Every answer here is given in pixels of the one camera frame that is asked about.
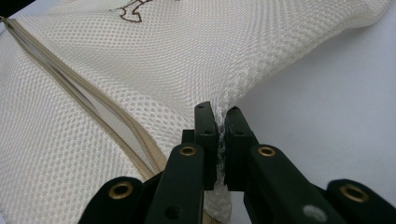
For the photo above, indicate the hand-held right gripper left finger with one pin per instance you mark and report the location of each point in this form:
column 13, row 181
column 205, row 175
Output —
column 183, row 183

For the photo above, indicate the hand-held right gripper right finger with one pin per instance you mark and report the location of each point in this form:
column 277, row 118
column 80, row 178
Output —
column 274, row 180

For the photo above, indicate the cream mesh laundry bag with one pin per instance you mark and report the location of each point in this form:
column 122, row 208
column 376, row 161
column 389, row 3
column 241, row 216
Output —
column 149, row 62

